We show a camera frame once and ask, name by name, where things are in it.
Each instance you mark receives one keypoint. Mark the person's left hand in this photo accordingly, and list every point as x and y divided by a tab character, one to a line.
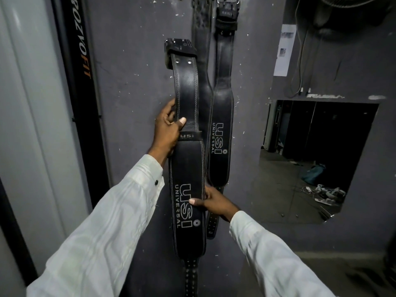
165	136

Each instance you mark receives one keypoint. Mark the person's right hand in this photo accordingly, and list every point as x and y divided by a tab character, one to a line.
218	205

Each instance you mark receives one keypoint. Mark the worn black red-logo belt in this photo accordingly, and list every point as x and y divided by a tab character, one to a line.
202	43

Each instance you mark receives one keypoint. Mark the person's right forearm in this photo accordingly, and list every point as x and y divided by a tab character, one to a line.
278	262

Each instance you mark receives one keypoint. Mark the person's left forearm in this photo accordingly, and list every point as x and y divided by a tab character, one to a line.
102	244

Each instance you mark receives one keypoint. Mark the teal bag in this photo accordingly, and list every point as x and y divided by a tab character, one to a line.
314	174

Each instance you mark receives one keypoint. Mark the pile of white items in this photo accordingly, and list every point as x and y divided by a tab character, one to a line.
329	194

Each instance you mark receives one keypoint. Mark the white gym machine shroud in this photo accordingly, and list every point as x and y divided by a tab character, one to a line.
31	120

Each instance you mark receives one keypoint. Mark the white paper sheet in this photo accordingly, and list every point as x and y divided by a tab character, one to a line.
284	58

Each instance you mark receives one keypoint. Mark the black lettered machine post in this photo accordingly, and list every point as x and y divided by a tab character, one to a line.
80	89

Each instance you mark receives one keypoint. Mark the broken wall mirror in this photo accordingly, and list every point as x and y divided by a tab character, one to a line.
325	136

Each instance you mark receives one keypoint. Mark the dark metal machine frame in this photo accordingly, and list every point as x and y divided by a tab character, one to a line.
15	235

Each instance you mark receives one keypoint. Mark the dark wall fan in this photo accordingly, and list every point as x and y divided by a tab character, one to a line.
328	12

